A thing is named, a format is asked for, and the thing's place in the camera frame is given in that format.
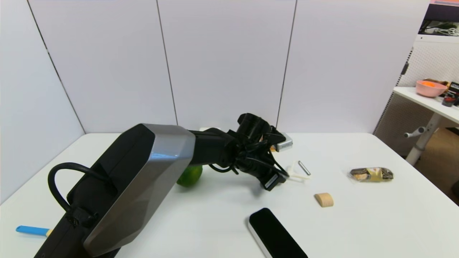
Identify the small beige wooden block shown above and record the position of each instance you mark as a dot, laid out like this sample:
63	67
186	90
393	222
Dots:
324	200

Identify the white soap bar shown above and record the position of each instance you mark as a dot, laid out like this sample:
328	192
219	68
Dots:
206	129

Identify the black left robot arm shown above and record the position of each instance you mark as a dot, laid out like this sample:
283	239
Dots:
143	179

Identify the white side table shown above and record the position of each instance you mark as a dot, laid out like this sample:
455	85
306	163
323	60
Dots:
430	104

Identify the black printed package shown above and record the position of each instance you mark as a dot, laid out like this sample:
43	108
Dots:
454	89

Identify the black gold snack packet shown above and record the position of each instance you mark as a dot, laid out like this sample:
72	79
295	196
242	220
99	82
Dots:
372	174

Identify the orange item in bowl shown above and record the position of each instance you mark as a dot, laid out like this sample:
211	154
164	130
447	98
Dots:
427	84

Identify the green lime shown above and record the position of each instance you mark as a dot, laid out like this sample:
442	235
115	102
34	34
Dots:
192	177

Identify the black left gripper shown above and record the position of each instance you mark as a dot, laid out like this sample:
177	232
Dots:
263	173

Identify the pink bowl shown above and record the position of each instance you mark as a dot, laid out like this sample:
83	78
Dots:
429	91

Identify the black rectangular device white edge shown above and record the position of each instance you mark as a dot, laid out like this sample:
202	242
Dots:
276	234

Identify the white pegboard panel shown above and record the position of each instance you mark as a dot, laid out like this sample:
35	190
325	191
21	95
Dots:
426	61

